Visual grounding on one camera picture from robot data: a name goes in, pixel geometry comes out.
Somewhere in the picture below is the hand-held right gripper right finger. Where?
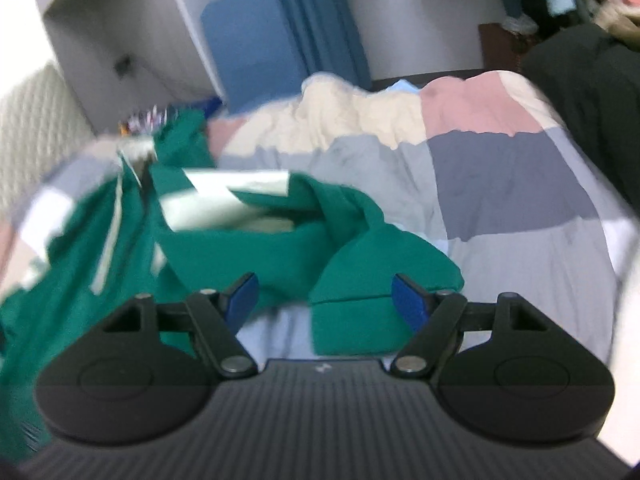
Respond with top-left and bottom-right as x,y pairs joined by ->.
390,274 -> 551,378

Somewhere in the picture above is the patchwork bed quilt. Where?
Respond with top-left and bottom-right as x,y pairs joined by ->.
0,71 -> 636,376

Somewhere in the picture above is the blue curtain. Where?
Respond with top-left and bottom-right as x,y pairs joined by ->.
232,0 -> 373,93

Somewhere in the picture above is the beige quilted headboard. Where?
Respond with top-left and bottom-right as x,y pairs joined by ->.
0,60 -> 96,221

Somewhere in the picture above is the black coat on bed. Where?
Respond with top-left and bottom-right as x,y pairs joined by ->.
520,22 -> 640,196

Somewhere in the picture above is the blue padded board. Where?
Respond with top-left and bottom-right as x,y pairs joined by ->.
201,0 -> 313,111

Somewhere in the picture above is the dark brown cabinet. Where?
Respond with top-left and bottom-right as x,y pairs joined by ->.
477,22 -> 541,73

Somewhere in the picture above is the white plastic bag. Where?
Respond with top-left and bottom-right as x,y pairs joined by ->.
502,12 -> 540,36

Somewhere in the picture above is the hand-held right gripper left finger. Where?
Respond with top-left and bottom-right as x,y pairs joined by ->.
102,273 -> 260,378

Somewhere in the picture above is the cluster of small bottles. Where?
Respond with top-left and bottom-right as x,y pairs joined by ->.
117,105 -> 173,136

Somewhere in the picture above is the grey wardrobe cabinet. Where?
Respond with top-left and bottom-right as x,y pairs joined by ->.
42,0 -> 226,133

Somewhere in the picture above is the green printed sweatshirt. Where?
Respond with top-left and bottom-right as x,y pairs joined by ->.
0,110 -> 463,461

